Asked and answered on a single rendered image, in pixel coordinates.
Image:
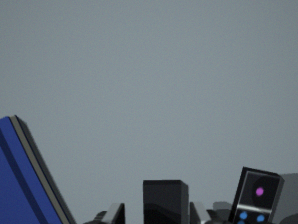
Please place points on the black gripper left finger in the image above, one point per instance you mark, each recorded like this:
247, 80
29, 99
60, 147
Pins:
114, 215

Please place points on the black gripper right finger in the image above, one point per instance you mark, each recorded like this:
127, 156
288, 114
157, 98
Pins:
199, 215

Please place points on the black domino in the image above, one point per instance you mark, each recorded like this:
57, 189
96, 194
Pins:
162, 201
255, 196

